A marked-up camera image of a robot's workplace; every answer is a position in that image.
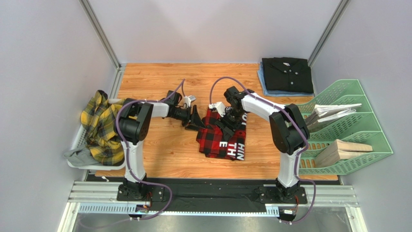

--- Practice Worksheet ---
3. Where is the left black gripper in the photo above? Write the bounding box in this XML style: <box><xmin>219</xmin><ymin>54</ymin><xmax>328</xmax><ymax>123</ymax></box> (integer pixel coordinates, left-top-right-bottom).
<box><xmin>172</xmin><ymin>105</ymin><xmax>206</xmax><ymax>132</ymax></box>

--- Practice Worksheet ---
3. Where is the red black plaid shirt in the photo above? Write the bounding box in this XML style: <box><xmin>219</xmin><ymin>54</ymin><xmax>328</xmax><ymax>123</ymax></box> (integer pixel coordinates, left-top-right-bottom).
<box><xmin>196</xmin><ymin>109</ymin><xmax>247</xmax><ymax>161</ymax></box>

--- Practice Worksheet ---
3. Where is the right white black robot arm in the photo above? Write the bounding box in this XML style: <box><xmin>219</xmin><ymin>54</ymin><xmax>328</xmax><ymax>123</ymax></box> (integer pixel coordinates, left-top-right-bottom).
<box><xmin>209</xmin><ymin>87</ymin><xmax>310</xmax><ymax>203</ymax></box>

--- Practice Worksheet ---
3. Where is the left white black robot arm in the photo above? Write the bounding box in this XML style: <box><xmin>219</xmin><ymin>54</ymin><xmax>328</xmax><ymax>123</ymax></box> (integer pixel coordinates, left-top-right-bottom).
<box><xmin>115</xmin><ymin>90</ymin><xmax>205</xmax><ymax>201</ymax></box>

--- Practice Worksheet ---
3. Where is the white paper stack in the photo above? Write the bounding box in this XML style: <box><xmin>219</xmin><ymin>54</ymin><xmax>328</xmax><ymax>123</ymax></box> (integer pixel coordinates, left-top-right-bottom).
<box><xmin>305</xmin><ymin>103</ymin><xmax>362</xmax><ymax>131</ymax></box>

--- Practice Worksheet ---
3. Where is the folded blue shirt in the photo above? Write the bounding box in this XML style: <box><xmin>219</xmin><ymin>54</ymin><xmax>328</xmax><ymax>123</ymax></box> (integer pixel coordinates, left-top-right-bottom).
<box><xmin>257</xmin><ymin>62</ymin><xmax>314</xmax><ymax>97</ymax></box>

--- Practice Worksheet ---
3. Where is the folded black shirt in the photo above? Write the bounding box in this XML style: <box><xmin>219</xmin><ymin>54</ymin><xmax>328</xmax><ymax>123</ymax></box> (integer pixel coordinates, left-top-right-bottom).
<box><xmin>262</xmin><ymin>57</ymin><xmax>314</xmax><ymax>94</ymax></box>

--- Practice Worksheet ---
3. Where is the yellow plaid shirt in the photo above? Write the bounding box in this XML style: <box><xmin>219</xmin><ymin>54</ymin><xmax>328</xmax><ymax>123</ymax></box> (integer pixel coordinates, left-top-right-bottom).
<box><xmin>80</xmin><ymin>90</ymin><xmax>125</xmax><ymax>166</ymax></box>

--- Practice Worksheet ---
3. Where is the white plastic basket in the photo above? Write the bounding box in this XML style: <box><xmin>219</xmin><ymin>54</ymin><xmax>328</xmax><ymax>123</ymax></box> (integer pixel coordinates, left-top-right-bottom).
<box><xmin>77</xmin><ymin>99</ymin><xmax>124</xmax><ymax>168</ymax></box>

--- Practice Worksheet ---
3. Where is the wooden block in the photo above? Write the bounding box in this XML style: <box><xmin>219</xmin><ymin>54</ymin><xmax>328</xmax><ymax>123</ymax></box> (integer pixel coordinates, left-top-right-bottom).
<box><xmin>314</xmin><ymin>139</ymin><xmax>373</xmax><ymax>168</ymax></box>

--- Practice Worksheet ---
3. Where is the grey shirt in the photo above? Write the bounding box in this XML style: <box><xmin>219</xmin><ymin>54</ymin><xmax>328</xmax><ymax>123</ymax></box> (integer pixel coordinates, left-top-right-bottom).
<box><xmin>63</xmin><ymin>146</ymin><xmax>101</xmax><ymax>167</ymax></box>

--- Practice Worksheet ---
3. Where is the green file organizer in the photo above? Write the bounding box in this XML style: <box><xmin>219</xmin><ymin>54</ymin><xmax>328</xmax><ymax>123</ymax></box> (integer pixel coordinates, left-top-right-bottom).
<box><xmin>298</xmin><ymin>79</ymin><xmax>393</xmax><ymax>175</ymax></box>

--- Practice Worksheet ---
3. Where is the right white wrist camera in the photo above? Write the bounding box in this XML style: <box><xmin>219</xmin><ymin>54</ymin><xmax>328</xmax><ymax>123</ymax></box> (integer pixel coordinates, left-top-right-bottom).
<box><xmin>208</xmin><ymin>101</ymin><xmax>226</xmax><ymax>117</ymax></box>

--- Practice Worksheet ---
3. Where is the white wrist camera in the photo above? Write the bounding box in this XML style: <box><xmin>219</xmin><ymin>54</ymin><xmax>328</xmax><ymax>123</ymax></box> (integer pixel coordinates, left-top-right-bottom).
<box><xmin>208</xmin><ymin>101</ymin><xmax>226</xmax><ymax>117</ymax></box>
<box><xmin>183</xmin><ymin>95</ymin><xmax>196</xmax><ymax>109</ymax></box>

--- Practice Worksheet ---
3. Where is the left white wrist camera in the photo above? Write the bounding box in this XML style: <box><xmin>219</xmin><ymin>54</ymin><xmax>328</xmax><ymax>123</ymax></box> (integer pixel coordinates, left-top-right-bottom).
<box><xmin>183</xmin><ymin>95</ymin><xmax>196</xmax><ymax>109</ymax></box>

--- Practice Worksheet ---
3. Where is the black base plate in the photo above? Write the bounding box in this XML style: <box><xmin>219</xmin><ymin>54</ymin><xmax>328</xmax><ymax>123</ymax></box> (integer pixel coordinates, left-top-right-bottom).
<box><xmin>85</xmin><ymin>174</ymin><xmax>342</xmax><ymax>213</ymax></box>

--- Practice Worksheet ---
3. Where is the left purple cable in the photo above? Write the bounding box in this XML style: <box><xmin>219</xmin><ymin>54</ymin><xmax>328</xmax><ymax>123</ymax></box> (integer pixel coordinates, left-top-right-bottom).
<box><xmin>78</xmin><ymin>78</ymin><xmax>186</xmax><ymax>230</ymax></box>

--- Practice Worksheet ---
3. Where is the aluminium rail frame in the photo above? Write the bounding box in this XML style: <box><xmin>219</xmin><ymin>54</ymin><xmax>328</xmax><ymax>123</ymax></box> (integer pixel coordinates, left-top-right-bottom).
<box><xmin>59</xmin><ymin>179</ymin><xmax>367</xmax><ymax>232</ymax></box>

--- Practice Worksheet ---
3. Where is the left aluminium corner post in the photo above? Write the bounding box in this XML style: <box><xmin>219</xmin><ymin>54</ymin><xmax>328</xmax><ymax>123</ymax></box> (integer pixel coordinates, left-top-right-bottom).
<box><xmin>79</xmin><ymin>0</ymin><xmax>121</xmax><ymax>70</ymax></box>

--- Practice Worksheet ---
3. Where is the aluminium corner post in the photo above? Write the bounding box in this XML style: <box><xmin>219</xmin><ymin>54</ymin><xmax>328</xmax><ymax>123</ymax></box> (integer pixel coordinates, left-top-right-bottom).
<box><xmin>79</xmin><ymin>0</ymin><xmax>121</xmax><ymax>70</ymax></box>
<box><xmin>308</xmin><ymin>0</ymin><xmax>351</xmax><ymax>67</ymax></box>

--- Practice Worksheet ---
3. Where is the right aluminium corner post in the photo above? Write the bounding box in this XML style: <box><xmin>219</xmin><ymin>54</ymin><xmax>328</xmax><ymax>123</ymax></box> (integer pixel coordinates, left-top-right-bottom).
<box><xmin>308</xmin><ymin>0</ymin><xmax>351</xmax><ymax>67</ymax></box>

